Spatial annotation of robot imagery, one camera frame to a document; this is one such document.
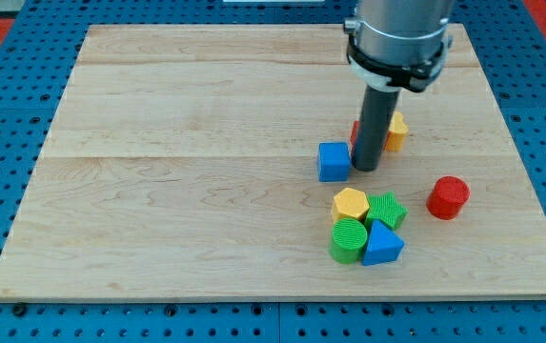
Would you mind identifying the blue cube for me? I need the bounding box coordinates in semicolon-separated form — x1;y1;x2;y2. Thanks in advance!
317;142;351;182

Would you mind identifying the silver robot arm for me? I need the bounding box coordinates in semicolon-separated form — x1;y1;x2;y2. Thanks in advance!
343;0;454;92

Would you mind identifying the red star block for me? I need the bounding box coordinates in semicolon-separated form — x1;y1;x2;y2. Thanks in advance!
349;120;359;147

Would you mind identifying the green star block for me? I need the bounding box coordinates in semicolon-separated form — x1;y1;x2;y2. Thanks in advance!
364;192;408;231

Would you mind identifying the yellow hexagon block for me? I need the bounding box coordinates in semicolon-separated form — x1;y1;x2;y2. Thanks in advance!
331;188;370;223

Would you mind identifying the wooden board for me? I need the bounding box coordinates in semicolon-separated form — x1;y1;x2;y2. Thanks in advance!
0;24;546;303

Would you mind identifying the green cylinder block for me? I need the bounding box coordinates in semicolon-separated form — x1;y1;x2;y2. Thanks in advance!
328;218;368;264

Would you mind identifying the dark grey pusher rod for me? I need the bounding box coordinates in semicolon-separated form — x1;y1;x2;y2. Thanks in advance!
352;86;399;172

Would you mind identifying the yellow heart block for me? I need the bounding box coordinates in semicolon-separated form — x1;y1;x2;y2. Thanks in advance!
384;111;409;151

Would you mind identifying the blue triangle block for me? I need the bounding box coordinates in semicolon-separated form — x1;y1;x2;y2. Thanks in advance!
361;220;405;266

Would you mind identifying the red cylinder block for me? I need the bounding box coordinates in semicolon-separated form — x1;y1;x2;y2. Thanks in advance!
426;175;471;220

